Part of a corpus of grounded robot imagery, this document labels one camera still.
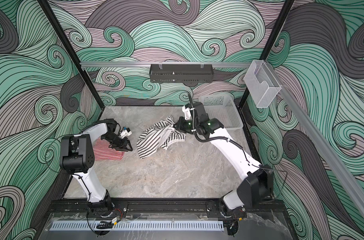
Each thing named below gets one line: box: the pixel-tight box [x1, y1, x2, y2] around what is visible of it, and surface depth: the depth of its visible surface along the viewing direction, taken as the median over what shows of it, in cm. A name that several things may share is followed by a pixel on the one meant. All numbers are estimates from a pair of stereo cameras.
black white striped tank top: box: [136, 115, 187, 159], surface depth 94 cm
